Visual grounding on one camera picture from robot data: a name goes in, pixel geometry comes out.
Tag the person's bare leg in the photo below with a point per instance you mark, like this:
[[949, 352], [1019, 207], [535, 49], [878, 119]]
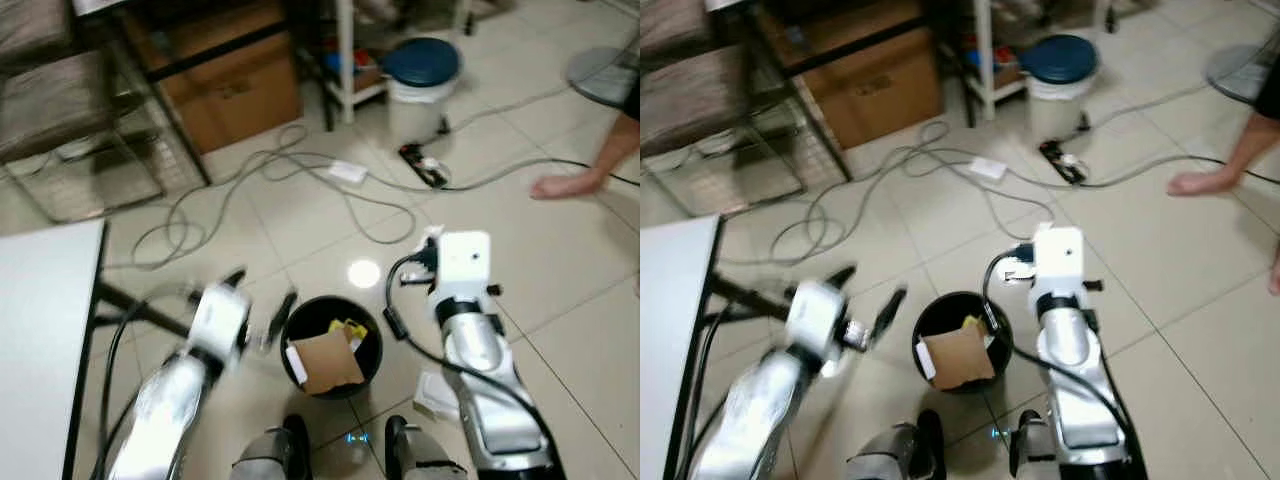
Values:
[[565, 185], [1205, 182]]

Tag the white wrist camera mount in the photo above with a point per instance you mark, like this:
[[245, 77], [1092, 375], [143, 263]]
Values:
[[818, 318], [465, 262], [220, 320], [1060, 258]]

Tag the grey round fan base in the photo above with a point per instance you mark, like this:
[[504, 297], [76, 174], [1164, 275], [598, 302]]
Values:
[[600, 78], [1240, 72]]

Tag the robot leg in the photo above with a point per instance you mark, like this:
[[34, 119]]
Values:
[[425, 462], [895, 455], [1045, 455], [270, 458]]

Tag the robot right leg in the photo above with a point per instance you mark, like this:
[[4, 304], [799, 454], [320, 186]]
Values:
[[425, 462], [1045, 455]]

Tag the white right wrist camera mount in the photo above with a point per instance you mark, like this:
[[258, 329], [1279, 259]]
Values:
[[465, 262], [1060, 258]]

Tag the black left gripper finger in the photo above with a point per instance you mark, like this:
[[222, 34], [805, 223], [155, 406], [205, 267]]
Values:
[[283, 318], [842, 276], [232, 278], [892, 312]]

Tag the brown cardboard box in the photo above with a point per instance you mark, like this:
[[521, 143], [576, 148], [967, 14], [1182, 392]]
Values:
[[880, 95], [235, 100]]

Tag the black metal shelf frame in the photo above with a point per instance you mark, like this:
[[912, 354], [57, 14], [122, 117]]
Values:
[[850, 55], [200, 55]]

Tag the brown upholstered metal-leg chair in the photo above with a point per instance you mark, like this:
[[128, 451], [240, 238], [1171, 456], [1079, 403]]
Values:
[[50, 100], [690, 95]]

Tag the white bin with blue lid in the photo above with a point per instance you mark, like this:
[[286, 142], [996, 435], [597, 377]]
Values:
[[1058, 105], [420, 110]]

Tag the white plastic packet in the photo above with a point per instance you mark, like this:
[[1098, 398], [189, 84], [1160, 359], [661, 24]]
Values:
[[435, 395]]

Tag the white table frame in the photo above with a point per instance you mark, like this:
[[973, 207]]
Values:
[[984, 60], [345, 60]]

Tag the robot left leg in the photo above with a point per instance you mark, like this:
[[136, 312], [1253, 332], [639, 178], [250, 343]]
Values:
[[270, 458], [895, 455]]

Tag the black rubbish bin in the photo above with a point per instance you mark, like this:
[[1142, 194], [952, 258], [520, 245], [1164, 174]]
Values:
[[950, 303], [320, 310]]

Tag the white paper slip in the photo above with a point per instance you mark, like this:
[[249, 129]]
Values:
[[926, 360], [296, 364]]

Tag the red and blue packets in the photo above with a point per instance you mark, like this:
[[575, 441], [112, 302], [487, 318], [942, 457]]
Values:
[[350, 70], [990, 65]]

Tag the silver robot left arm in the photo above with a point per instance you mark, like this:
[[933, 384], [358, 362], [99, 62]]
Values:
[[165, 420], [760, 420]]

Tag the white power adapter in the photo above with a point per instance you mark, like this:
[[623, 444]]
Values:
[[348, 172], [988, 168]]

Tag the black power strip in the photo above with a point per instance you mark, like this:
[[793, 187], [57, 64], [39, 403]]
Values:
[[425, 168], [1062, 162]]

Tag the brown cardboard piece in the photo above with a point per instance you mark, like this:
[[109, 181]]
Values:
[[330, 362], [958, 358]]

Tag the white table with black legs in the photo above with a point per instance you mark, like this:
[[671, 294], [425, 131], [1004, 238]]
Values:
[[675, 330], [40, 340]]

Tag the yellow wrapper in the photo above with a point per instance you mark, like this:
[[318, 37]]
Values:
[[975, 325], [350, 330]]

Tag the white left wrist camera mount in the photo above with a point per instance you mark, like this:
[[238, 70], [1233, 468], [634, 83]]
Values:
[[220, 320], [818, 318]]

